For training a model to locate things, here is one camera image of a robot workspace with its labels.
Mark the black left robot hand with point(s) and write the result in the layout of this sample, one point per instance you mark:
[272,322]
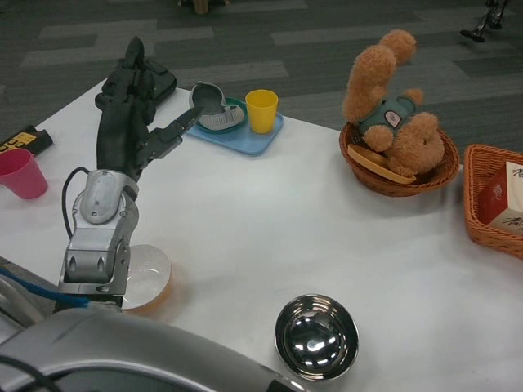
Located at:
[118,134]

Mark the white orange plastic bowl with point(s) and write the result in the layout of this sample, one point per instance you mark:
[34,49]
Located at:
[149,273]

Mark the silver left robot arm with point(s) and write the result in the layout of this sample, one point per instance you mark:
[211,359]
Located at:
[98,245]

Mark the grey strainer bowl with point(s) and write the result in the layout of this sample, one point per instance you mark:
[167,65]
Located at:
[208,98]

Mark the shiny steel bowl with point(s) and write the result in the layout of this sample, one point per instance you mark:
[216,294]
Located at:
[316,335]

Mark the black battery pack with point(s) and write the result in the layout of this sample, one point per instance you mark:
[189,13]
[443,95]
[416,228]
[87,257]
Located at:
[165,81]

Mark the black yellow power strip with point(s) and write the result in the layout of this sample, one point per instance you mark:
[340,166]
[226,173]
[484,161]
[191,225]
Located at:
[38,139]

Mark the pink plastic cup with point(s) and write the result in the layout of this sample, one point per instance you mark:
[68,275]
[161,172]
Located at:
[22,175]

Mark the teal plastic plate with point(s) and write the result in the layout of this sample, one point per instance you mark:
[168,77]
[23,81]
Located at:
[241,107]

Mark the light blue plastic tray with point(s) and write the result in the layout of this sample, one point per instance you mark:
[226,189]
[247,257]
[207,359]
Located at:
[249,143]

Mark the yellow plastic cup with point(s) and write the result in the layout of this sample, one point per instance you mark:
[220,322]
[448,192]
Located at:
[261,112]

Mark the person in beige trousers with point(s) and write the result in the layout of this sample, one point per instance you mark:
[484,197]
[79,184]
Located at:
[200,4]

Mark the silver robot chest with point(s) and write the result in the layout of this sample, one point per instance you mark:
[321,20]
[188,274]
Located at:
[122,343]

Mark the orange plastic plate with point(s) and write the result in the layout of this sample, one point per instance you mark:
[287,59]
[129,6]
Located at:
[367,157]

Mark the brown teddy bear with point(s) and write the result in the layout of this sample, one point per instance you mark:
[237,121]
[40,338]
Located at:
[372,81]

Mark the round brown wicker basket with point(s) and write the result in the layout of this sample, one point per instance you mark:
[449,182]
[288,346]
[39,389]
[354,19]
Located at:
[408,185]

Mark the standing humanoid robot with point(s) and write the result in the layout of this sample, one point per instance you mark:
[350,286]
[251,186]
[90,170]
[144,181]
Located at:
[476,34]

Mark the rectangular orange wicker basket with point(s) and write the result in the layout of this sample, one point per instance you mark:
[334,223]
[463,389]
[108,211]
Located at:
[490,241]

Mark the white red tissue box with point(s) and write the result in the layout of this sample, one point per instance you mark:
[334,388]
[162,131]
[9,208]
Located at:
[502,204]

